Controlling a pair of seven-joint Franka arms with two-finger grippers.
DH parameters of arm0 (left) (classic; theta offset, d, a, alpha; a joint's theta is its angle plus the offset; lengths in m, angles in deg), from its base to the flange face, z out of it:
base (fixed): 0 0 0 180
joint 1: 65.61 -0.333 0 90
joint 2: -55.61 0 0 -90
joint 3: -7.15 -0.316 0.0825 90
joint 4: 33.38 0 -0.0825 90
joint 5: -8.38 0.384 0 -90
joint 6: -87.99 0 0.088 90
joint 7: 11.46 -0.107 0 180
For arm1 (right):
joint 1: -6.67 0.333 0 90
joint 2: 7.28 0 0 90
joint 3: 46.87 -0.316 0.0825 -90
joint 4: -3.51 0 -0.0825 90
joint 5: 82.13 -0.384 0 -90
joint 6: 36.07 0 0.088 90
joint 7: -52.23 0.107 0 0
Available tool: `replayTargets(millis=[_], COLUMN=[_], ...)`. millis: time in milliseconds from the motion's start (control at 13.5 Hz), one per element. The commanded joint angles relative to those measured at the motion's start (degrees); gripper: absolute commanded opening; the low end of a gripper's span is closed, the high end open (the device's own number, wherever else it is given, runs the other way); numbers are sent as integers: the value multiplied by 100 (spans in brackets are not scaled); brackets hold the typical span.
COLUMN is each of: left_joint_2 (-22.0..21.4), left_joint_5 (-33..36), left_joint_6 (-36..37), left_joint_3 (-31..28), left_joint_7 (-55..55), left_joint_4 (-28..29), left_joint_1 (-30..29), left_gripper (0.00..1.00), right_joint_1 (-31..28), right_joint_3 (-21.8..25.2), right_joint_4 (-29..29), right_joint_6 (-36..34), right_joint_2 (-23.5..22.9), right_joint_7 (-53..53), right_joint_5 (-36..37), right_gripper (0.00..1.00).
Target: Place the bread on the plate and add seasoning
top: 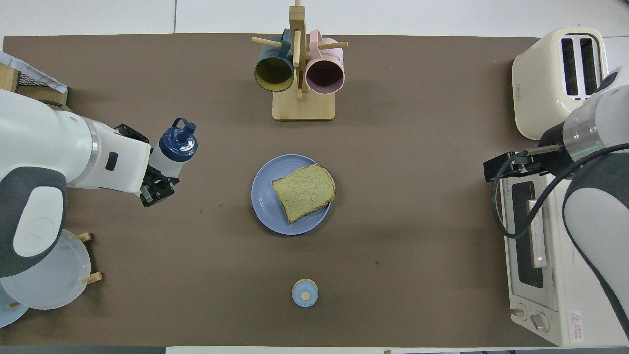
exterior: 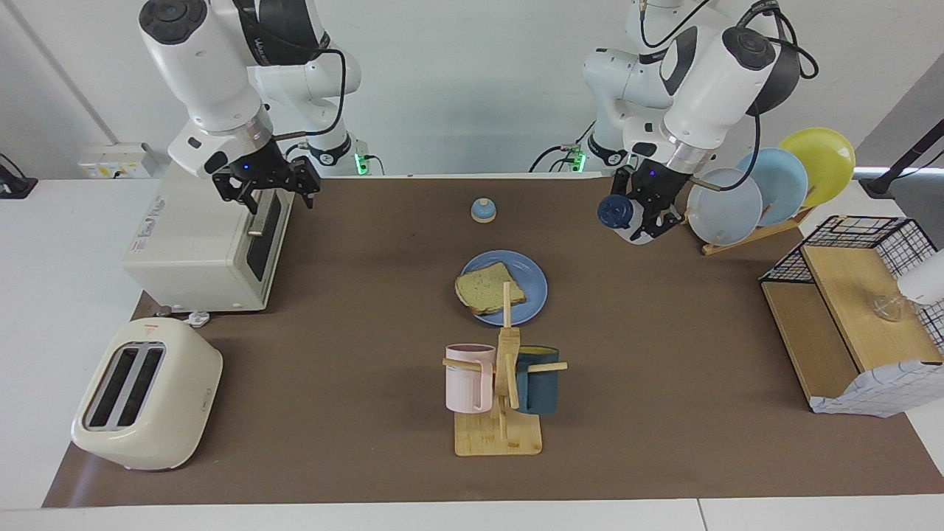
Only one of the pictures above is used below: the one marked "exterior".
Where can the wooden mug tree rack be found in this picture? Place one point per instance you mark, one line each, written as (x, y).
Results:
(501, 439)

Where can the blue round dinner plate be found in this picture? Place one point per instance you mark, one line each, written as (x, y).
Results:
(531, 276)

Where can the yellow plate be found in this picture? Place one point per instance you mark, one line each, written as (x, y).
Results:
(826, 158)

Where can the white cylindrical object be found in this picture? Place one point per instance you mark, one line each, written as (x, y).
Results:
(925, 280)

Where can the white navy-capped seasoning bottle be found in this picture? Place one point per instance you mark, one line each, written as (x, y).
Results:
(613, 210)

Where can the white toaster oven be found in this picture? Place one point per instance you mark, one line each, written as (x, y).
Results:
(199, 258)

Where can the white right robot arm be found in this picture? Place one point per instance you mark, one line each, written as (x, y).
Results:
(214, 74)

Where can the clear drinking glass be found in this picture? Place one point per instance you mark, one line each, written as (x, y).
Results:
(887, 308)

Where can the light blue racked plate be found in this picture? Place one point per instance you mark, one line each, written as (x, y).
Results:
(785, 184)

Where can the dark teal mug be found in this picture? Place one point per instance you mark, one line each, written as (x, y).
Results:
(542, 387)

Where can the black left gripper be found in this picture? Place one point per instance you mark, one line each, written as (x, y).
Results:
(660, 181)

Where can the white wall power strip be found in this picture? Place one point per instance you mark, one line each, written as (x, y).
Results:
(118, 161)

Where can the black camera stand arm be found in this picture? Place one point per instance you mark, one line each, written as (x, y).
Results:
(896, 169)

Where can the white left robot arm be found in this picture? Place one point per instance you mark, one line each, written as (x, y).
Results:
(708, 96)

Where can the cream two-slot toaster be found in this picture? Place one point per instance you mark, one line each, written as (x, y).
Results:
(169, 413)

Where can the white checkered cloth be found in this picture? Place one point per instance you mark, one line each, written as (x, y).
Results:
(870, 391)

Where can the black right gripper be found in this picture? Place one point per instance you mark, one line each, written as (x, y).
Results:
(258, 164)

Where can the black desk clamp mount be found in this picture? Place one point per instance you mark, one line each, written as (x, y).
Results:
(15, 184)

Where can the grey translucent plate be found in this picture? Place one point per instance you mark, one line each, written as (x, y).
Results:
(726, 214)

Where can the wooden dish rack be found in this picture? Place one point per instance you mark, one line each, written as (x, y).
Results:
(782, 225)

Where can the small blue bell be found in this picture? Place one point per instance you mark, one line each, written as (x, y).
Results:
(483, 212)

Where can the pink ribbed mug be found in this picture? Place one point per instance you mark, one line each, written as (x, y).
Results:
(464, 383)

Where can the brown table mat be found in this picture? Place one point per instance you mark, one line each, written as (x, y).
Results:
(354, 383)

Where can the toasted bread slice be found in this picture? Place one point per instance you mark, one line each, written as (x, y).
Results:
(487, 287)

